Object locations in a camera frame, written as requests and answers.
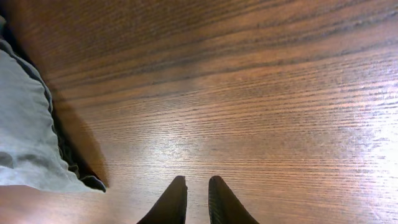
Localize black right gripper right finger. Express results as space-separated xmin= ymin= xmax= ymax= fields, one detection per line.
xmin=208 ymin=175 xmax=259 ymax=224

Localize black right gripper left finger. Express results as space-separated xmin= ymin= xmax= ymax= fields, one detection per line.
xmin=137 ymin=175 xmax=187 ymax=224

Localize khaki shorts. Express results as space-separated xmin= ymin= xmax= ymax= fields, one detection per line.
xmin=1 ymin=18 xmax=106 ymax=193

